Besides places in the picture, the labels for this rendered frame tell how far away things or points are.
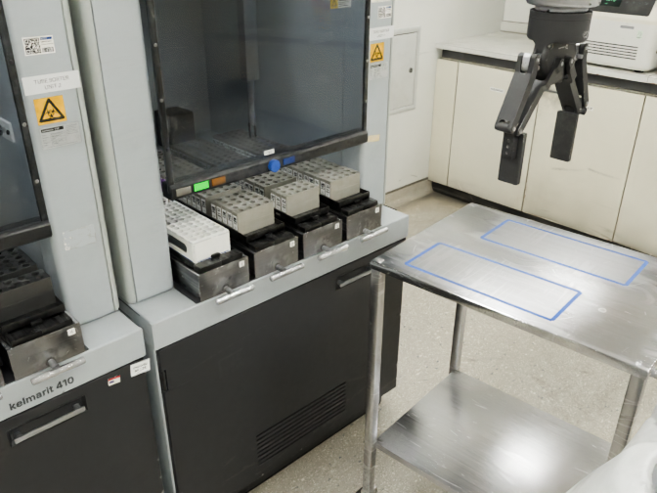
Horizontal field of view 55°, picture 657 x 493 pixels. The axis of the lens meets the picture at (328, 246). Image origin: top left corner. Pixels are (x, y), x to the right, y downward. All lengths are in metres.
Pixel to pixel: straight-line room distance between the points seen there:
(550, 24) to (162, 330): 0.98
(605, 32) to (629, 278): 1.95
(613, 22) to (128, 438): 2.66
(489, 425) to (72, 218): 1.19
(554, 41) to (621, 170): 2.52
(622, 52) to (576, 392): 1.57
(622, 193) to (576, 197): 0.24
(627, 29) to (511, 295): 2.08
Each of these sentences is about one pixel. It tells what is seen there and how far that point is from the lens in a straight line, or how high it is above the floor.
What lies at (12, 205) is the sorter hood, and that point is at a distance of 1.28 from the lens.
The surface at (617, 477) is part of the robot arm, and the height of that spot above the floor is 0.98.
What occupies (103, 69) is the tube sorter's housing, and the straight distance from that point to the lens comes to 1.30.
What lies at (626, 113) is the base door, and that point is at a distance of 3.30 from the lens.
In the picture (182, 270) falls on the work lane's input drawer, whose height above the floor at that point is 0.79.
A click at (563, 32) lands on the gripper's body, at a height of 1.38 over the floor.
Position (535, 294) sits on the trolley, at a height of 0.82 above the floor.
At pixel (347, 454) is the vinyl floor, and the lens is 2.12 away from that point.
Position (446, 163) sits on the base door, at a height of 0.22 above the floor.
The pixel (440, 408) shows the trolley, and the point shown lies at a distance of 1.87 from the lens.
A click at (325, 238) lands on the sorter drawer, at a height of 0.77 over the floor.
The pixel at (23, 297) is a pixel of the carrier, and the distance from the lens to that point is 1.35.
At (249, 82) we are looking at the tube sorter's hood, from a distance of 1.46.
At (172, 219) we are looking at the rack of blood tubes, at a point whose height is 0.86.
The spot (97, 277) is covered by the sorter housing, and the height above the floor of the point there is 0.84.
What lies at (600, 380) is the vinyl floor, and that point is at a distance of 2.60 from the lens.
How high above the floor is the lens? 1.50
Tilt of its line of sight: 27 degrees down
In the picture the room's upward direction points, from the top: straight up
